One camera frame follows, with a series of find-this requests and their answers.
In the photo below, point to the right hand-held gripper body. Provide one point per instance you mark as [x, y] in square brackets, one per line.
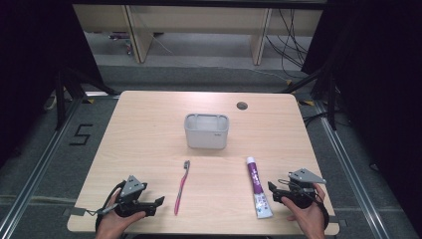
[303, 177]

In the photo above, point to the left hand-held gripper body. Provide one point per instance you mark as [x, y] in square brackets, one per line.
[132, 187]

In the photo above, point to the purple white toothpaste tube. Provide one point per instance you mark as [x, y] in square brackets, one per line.
[258, 189]

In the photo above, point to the pink toothbrush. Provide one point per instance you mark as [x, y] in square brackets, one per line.
[181, 189]

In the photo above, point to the grey plastic holder box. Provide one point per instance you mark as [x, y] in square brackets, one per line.
[206, 132]

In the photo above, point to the person's right hand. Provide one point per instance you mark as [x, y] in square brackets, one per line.
[308, 219]

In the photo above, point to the person's left hand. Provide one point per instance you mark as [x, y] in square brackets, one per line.
[114, 224]

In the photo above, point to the grey plug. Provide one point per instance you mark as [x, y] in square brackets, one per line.
[107, 209]

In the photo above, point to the grey tape piece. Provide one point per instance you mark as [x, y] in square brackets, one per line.
[78, 211]
[333, 219]

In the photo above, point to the yellow tape piece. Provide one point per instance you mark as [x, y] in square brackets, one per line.
[307, 103]
[88, 100]

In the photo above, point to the black metal stand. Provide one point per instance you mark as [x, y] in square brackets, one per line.
[60, 99]
[331, 99]

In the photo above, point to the black curtain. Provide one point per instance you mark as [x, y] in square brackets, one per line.
[30, 66]
[381, 83]

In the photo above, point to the light wooden desk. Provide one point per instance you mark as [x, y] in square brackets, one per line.
[199, 20]

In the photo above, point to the metal floor rail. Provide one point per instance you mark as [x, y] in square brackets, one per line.
[33, 186]
[351, 179]

